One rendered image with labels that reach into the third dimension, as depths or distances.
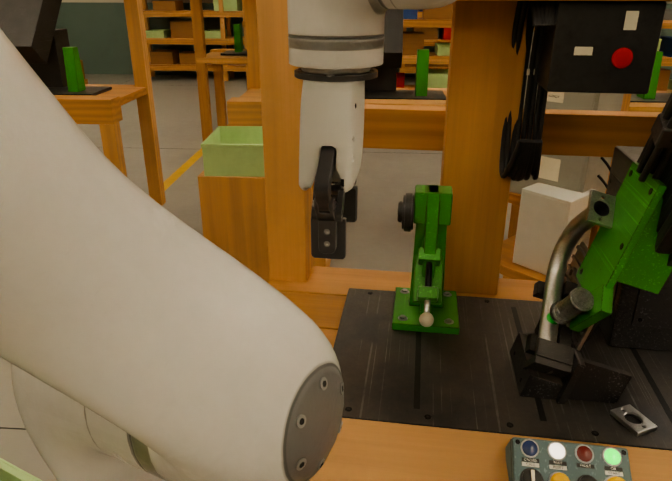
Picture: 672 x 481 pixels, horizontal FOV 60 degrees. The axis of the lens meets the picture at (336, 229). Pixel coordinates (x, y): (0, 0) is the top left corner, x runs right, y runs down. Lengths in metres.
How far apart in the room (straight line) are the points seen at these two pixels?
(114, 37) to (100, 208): 11.62
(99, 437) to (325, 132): 0.29
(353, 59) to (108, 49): 11.49
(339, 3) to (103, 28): 11.48
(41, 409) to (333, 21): 0.35
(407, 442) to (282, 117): 0.69
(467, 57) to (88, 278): 1.01
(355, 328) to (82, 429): 0.82
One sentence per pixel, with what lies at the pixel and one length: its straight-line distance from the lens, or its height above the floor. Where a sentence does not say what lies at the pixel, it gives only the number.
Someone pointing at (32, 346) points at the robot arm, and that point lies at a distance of 0.28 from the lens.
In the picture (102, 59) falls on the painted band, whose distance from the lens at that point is 12.03.
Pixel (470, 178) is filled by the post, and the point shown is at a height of 1.15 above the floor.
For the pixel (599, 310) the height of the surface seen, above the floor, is 1.08.
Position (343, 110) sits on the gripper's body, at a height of 1.43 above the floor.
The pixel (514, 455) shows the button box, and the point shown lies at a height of 0.94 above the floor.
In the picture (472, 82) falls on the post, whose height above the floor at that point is 1.35.
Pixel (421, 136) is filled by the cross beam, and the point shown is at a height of 1.22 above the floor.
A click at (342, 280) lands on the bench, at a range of 1.38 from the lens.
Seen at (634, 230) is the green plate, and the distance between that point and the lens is 0.93.
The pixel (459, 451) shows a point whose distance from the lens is 0.92.
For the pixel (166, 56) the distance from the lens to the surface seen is 10.89.
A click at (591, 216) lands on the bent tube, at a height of 1.19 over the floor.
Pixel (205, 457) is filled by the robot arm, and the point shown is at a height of 1.31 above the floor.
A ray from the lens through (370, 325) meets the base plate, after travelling 1.17.
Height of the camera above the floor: 1.52
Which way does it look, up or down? 23 degrees down
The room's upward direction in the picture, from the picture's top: straight up
